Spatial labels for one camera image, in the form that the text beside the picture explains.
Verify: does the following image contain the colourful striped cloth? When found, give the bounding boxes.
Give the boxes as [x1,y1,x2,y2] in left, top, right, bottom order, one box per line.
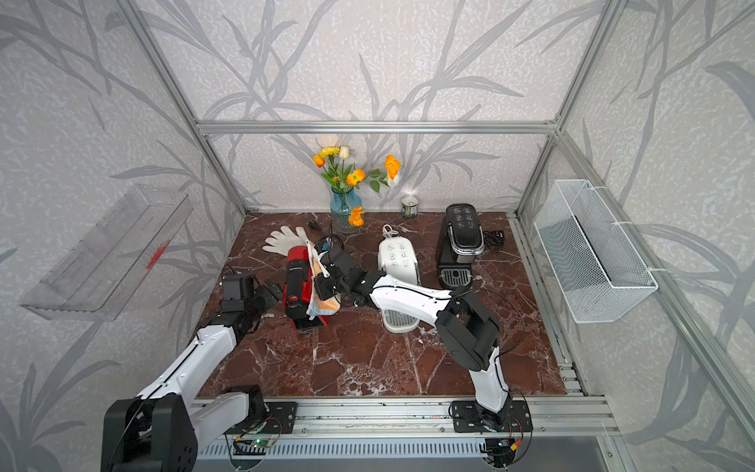
[306,241,341,321]

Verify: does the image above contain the red coffee machine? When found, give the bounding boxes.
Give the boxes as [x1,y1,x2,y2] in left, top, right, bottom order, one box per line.
[283,246,328,330]

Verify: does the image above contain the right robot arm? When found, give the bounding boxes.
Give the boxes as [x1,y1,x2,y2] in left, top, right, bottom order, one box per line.
[314,247,509,414]

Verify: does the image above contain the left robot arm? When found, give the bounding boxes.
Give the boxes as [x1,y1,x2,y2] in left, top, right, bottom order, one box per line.
[100,273,284,471]

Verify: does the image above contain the white coffee machine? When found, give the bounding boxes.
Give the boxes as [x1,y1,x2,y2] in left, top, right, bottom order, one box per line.
[377,230,420,334]

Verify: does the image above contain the black coffee machine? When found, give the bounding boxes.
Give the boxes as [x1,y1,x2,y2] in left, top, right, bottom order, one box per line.
[436,204,485,289]

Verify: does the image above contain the white work glove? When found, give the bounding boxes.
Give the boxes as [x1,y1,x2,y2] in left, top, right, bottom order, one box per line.
[263,226,310,257]

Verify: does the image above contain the blue glass vase with flowers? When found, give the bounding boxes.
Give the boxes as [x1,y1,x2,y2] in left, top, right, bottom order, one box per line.
[312,146,402,234]

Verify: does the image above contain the small green can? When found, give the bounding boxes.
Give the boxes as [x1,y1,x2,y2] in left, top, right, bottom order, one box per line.
[401,195,419,219]

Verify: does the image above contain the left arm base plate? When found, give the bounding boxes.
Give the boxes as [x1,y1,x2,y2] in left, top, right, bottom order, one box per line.
[225,401,298,436]

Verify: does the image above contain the clear plastic wall shelf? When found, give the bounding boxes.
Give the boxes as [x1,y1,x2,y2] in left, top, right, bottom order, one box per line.
[20,185,193,322]

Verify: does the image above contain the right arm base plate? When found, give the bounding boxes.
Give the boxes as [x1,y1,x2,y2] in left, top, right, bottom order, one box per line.
[448,398,533,434]

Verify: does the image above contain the white wire basket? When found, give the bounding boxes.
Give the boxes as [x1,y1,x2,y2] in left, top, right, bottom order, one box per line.
[535,179,658,325]

